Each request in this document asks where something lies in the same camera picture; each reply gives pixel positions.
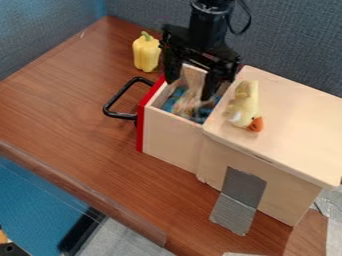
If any blue toy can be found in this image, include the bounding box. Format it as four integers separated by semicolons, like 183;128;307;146
160;86;224;125

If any yellow plush duck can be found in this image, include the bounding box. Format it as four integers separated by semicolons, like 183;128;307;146
223;79;266;133

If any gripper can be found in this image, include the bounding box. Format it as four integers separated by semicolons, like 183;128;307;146
160;23;242;102

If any drawer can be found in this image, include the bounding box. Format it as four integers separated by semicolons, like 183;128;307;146
101;63;233;175

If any yellow toy pepper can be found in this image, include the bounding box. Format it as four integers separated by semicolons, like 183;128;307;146
130;30;163;73

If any grey tape strip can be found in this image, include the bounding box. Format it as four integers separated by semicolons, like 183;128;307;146
208;165;269;237

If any cabinet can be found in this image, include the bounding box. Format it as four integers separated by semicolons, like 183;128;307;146
195;64;342;228

